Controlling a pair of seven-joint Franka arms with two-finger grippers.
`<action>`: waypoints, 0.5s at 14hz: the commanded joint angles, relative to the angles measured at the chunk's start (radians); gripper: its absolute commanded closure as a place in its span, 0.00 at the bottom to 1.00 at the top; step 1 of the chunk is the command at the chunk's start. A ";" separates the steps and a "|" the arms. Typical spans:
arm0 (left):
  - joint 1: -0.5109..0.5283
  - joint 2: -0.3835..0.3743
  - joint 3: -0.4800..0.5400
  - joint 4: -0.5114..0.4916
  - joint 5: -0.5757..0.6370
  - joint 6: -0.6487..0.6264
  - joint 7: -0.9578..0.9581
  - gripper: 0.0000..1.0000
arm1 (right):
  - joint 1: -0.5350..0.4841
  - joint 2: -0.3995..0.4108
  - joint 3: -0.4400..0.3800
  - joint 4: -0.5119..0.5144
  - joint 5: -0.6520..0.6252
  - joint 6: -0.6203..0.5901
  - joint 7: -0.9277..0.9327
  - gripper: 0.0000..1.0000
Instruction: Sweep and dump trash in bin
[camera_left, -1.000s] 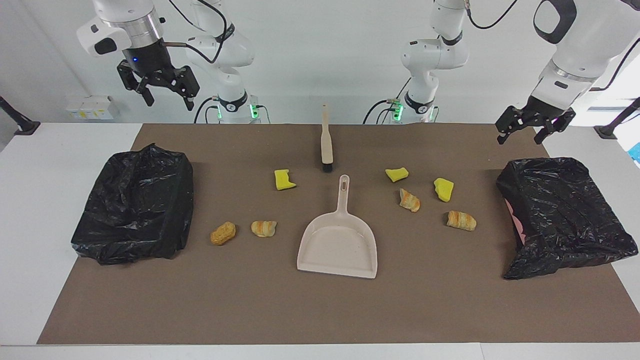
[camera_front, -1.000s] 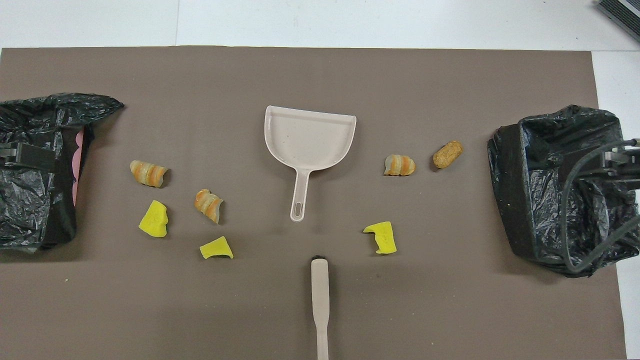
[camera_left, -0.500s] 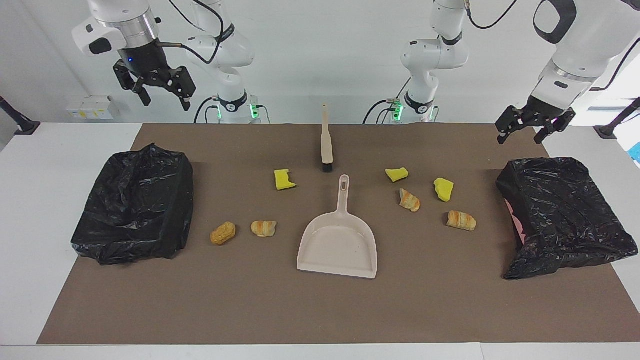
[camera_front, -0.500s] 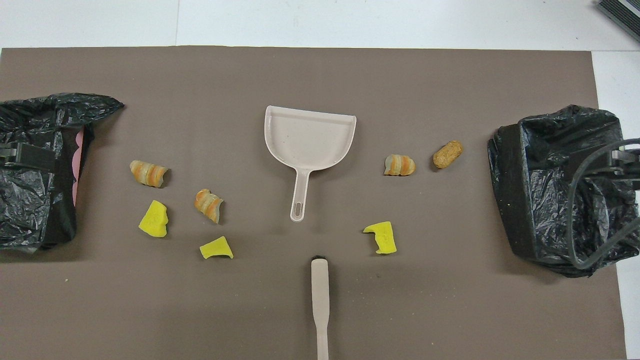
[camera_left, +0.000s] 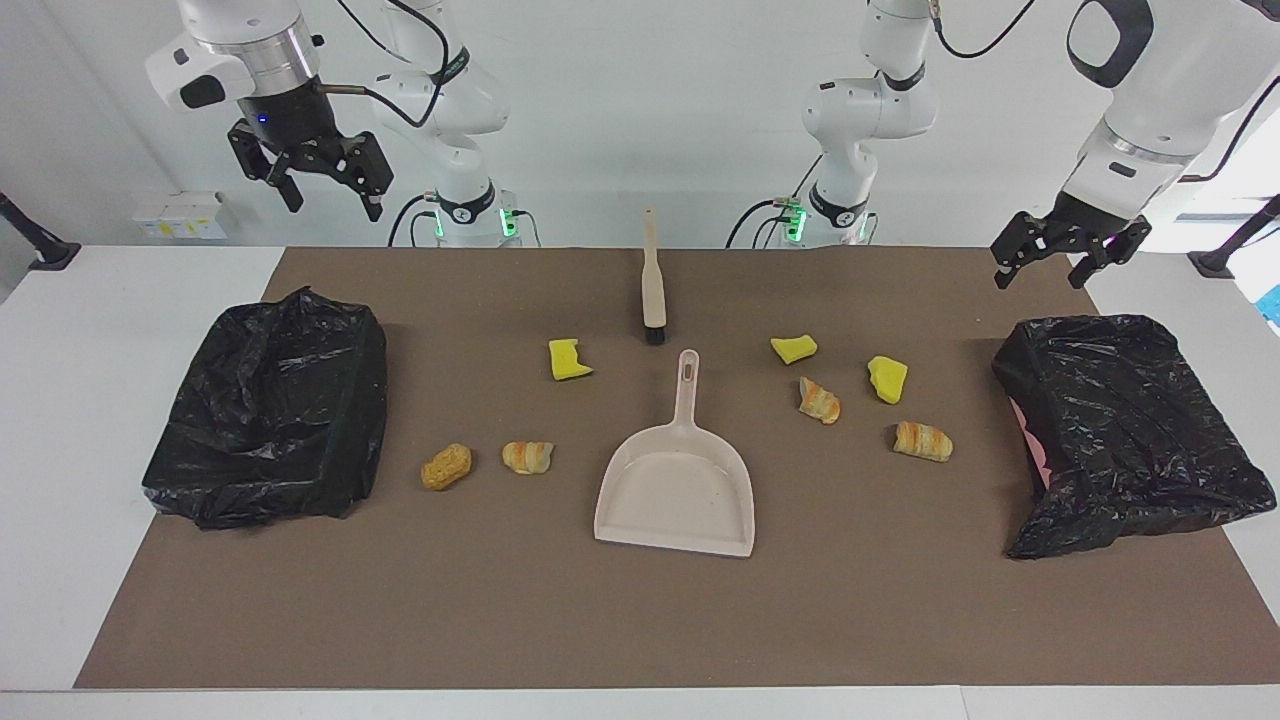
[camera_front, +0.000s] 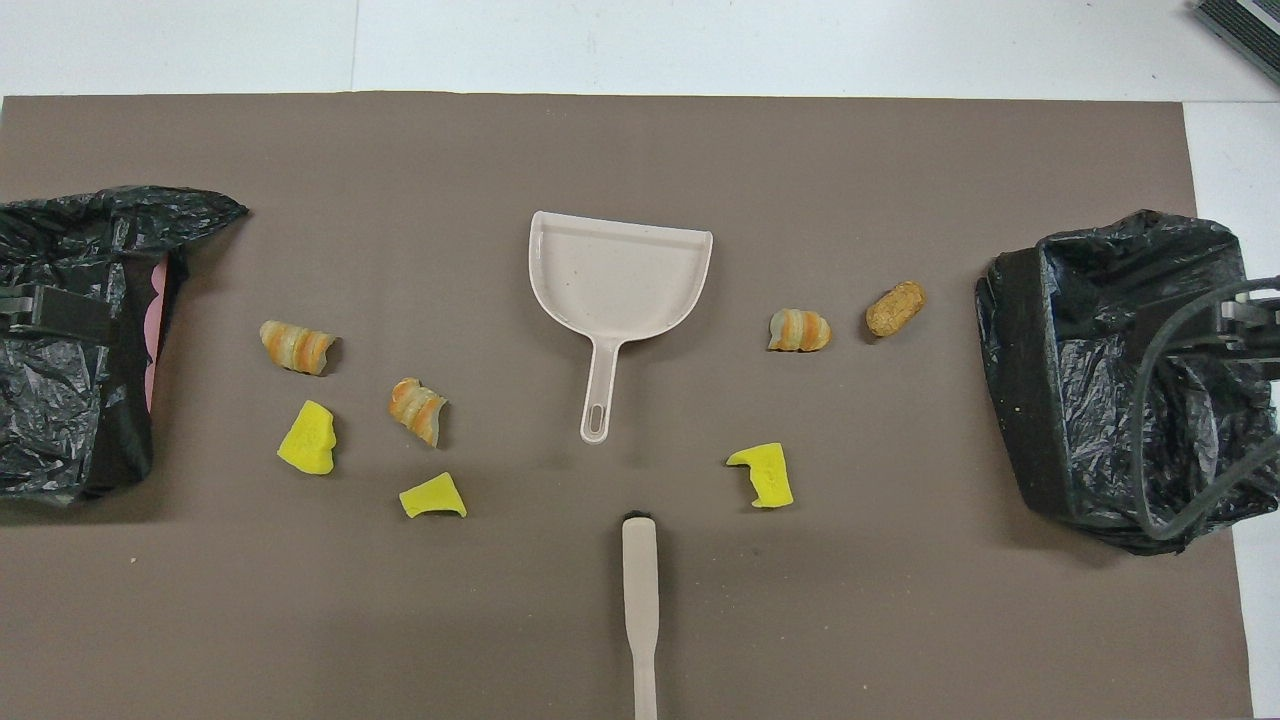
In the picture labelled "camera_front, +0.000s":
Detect striped orange croissant piece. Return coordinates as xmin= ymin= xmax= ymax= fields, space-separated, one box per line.
xmin=259 ymin=319 xmax=342 ymax=377
xmin=388 ymin=377 xmax=449 ymax=448
xmin=767 ymin=308 xmax=832 ymax=353

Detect yellow sponge piece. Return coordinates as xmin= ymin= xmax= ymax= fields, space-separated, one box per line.
xmin=399 ymin=472 xmax=468 ymax=520
xmin=277 ymin=400 xmax=338 ymax=476
xmin=725 ymin=442 xmax=795 ymax=510

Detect brown peanut shaped toy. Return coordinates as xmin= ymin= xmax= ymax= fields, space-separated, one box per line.
xmin=865 ymin=281 xmax=927 ymax=339

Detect beige plastic dustpan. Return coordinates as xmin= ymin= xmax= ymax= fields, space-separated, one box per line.
xmin=528 ymin=210 xmax=715 ymax=445

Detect beige hand brush black bristles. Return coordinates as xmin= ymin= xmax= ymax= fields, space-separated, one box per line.
xmin=620 ymin=511 xmax=661 ymax=720

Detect black bag lined trash bin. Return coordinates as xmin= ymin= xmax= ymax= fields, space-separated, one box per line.
xmin=975 ymin=209 xmax=1280 ymax=556
xmin=0 ymin=185 xmax=250 ymax=506

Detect grey ribbed box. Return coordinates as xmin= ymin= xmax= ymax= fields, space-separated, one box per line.
xmin=1192 ymin=0 xmax=1280 ymax=86

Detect brown table mat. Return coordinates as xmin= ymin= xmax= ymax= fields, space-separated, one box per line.
xmin=0 ymin=92 xmax=1256 ymax=720

